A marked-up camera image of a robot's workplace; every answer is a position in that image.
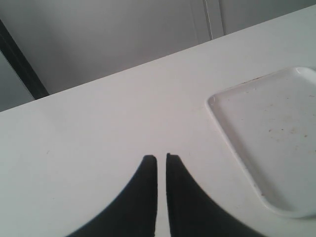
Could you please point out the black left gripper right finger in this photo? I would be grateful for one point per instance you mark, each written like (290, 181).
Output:
(191, 212)

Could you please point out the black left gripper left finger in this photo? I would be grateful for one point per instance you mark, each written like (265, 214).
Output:
(133, 212)

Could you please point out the white rectangular tray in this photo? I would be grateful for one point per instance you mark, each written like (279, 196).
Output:
(269, 125)

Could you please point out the white cabinet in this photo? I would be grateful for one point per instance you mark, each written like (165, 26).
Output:
(71, 42)

